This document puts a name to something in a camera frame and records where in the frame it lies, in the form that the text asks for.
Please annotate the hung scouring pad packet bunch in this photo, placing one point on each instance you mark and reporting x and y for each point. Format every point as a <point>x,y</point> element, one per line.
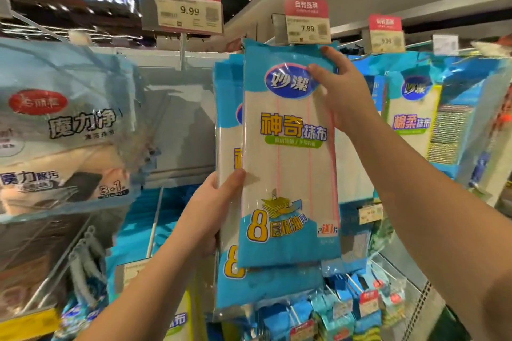
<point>456,129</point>

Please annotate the blue steel-cloth packets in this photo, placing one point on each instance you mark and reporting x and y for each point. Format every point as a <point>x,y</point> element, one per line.
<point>352,245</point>

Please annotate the person's right forearm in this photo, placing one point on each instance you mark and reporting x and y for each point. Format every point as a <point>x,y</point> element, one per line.
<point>444,217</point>

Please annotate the hanging grey packets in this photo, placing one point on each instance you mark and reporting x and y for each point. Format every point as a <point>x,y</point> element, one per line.
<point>64,129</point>

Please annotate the striped sponge packets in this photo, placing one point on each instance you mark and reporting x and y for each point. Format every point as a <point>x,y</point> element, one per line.
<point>344,313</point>

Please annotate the bright yellow price tag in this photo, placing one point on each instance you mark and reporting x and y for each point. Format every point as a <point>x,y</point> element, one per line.
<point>28,325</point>

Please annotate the metal peg hook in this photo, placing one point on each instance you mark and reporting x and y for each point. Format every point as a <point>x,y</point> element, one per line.
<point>182,49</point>
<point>154,221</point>

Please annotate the hanging red clip strip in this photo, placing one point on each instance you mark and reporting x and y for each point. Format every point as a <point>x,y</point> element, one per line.
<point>496,137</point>

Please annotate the clear grey price tag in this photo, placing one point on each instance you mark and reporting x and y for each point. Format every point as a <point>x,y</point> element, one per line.
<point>489,49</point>

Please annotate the cotton-soft cloth packet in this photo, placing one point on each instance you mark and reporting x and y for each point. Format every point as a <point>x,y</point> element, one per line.
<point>412,109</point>

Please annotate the red white price tag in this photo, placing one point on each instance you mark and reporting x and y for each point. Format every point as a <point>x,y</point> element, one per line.
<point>306,23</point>
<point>385,35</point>
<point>188,9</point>

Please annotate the dark green goods pile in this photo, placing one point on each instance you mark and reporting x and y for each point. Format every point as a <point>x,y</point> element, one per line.
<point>448,325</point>

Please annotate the person's left hand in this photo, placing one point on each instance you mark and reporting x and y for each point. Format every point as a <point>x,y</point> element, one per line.
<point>209,213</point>

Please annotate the blue-label white cloth packet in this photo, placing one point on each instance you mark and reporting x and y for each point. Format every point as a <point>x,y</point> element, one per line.
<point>356,169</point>

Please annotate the yellowish price tag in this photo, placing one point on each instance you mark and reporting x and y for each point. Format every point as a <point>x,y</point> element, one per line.
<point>370,214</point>
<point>132,271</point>

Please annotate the person's right hand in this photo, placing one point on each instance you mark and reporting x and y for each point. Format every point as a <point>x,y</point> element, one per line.
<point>348,89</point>

